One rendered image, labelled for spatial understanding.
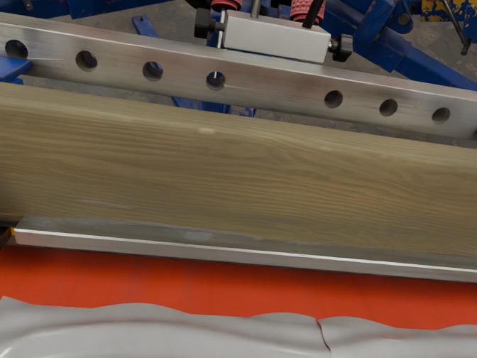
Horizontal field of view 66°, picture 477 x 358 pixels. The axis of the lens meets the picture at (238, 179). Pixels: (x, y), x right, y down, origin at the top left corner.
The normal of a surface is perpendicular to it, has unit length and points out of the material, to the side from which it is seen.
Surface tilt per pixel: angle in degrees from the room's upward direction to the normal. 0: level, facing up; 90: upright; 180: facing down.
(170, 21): 0
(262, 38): 58
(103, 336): 3
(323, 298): 32
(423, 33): 0
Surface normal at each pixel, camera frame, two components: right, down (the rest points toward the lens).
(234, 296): 0.17, -0.84
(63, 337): 0.25, -0.47
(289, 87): 0.06, 0.53
